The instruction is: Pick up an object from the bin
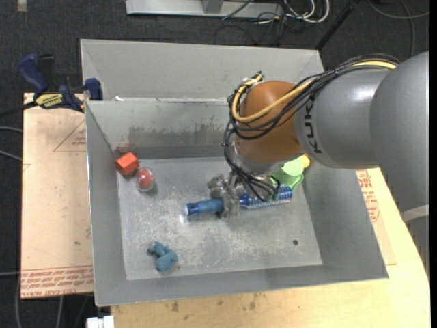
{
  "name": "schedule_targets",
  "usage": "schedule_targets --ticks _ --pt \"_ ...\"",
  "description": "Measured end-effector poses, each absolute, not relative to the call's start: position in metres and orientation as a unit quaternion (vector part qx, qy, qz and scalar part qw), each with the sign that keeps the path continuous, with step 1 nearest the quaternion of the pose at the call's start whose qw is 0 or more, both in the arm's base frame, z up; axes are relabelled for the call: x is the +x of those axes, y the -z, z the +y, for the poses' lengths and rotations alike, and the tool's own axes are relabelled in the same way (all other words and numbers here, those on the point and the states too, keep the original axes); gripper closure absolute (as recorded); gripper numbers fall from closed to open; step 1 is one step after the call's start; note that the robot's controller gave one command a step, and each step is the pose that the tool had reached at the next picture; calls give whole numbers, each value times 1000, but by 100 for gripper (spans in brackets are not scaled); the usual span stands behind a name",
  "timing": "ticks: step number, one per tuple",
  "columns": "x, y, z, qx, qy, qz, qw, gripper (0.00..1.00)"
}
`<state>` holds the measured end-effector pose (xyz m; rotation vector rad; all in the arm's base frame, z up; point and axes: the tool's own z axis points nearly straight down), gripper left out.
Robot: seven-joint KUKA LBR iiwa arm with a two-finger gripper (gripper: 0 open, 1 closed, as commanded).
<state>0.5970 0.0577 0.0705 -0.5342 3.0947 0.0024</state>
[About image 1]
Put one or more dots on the light green plastic toy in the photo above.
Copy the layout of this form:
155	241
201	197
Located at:
289	173

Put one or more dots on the red ball in clear dome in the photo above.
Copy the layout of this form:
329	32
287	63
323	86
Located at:
144	178

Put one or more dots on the blue long plastic toy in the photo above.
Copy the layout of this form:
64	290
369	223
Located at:
205	206

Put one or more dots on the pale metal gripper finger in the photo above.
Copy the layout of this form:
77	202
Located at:
230	209

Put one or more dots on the blue toy animal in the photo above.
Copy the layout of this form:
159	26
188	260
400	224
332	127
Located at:
164	258

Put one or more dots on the orange-red block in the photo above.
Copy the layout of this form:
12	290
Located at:
127	162

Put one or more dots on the brown cardboard board red print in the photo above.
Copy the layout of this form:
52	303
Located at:
54	190

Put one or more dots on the yellow round toy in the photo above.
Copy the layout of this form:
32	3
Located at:
305	161

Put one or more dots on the grey metal bin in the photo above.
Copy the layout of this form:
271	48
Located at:
222	251

